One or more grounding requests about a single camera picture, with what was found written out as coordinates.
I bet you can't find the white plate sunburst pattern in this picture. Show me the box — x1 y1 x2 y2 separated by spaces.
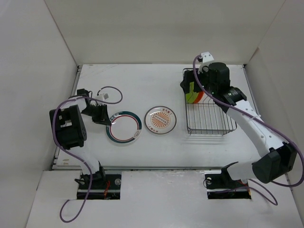
144 105 177 135

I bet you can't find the grey wire dish rack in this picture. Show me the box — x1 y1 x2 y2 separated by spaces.
182 68 238 136

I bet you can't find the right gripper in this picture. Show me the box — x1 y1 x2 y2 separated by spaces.
180 67 217 96

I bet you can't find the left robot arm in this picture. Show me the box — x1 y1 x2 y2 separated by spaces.
49 89 111 189

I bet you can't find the white plate green rim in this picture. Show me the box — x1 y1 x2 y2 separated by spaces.
106 111 143 144

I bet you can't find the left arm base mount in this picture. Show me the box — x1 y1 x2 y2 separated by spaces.
74 173 122 200

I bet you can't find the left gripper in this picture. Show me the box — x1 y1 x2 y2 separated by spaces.
81 103 111 125

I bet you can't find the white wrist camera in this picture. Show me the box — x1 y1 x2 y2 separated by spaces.
96 93 109 101
198 52 214 74

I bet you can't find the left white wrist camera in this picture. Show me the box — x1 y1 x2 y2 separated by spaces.
96 93 109 101

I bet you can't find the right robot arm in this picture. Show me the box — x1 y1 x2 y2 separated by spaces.
180 62 297 187

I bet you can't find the orange plate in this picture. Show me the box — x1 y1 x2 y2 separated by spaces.
193 91 204 104

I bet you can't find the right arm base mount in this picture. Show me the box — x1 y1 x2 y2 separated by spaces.
203 173 251 200

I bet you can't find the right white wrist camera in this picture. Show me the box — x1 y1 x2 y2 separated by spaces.
198 52 214 74

